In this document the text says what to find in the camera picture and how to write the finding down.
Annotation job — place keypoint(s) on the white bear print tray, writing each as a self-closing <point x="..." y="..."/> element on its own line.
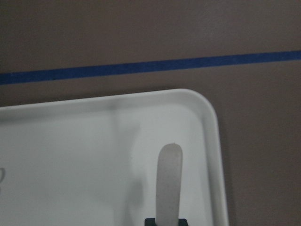
<point x="93" y="161"/>

